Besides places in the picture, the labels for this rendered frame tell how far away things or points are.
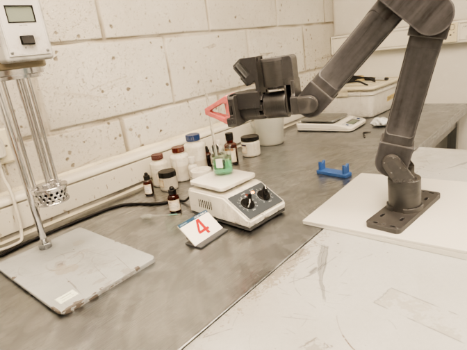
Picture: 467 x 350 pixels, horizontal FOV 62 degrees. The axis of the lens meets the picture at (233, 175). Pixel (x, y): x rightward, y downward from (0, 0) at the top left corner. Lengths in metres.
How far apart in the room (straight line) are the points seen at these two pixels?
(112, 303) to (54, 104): 0.62
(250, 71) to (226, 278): 0.42
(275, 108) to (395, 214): 0.32
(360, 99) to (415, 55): 1.16
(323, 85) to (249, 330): 0.47
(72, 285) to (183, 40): 0.94
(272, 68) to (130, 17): 0.62
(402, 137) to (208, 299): 0.46
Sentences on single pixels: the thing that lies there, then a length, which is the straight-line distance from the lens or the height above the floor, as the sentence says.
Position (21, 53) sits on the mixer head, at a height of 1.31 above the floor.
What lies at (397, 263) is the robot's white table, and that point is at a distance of 0.73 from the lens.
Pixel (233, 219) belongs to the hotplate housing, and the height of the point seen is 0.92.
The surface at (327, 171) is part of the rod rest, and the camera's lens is 1.15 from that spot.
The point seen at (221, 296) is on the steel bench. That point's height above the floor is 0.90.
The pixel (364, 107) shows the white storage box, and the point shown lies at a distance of 1.92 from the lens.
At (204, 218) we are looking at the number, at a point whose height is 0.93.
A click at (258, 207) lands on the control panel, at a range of 0.87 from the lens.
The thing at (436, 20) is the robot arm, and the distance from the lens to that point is 0.75.
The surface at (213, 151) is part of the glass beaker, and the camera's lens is 0.93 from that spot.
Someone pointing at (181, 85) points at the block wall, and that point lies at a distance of 1.41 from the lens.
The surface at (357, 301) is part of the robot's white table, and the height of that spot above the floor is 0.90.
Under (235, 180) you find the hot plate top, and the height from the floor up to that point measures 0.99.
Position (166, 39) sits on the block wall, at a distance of 1.39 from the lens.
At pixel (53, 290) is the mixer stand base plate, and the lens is 0.79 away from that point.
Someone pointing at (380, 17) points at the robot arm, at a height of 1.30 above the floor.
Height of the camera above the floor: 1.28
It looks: 18 degrees down
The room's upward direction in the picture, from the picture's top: 7 degrees counter-clockwise
